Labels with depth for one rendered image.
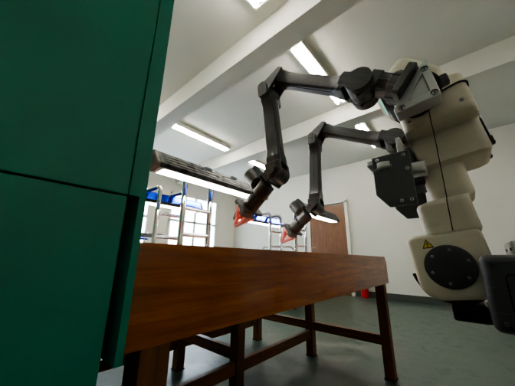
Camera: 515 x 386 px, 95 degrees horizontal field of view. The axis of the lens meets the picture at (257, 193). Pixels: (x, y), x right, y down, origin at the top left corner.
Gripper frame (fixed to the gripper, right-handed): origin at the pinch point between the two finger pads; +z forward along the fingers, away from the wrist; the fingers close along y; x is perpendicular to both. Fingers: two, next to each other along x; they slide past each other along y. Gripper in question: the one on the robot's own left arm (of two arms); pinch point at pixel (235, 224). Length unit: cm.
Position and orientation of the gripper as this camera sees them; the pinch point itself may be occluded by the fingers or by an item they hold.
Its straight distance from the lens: 88.8
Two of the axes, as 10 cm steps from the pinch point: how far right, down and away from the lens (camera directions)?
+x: 4.8, 6.2, -6.2
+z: -5.9, 7.5, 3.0
